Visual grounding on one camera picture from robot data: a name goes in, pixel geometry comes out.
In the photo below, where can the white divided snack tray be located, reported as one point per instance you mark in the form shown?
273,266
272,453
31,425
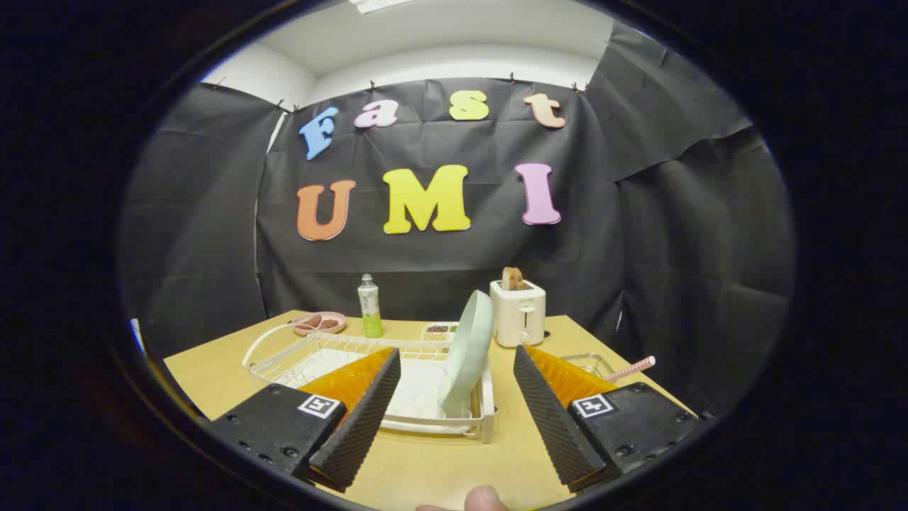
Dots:
438,332

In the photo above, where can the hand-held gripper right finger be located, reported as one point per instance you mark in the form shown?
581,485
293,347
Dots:
557,426

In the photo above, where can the green drink bottle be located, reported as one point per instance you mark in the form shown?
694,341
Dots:
370,312

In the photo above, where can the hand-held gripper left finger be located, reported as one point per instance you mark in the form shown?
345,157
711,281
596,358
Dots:
355,433

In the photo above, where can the ceiling light panel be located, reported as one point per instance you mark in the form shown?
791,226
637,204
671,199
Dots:
376,4

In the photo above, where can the brown bread slice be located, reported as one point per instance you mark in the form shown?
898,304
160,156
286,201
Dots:
512,278

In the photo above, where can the pink plate with food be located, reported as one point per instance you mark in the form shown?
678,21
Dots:
319,324

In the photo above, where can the white dish rack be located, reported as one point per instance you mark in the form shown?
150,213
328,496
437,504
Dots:
418,397

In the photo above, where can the cream toaster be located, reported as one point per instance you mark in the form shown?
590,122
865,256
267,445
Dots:
518,316

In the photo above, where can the pale green plate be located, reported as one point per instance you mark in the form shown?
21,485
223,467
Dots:
468,348

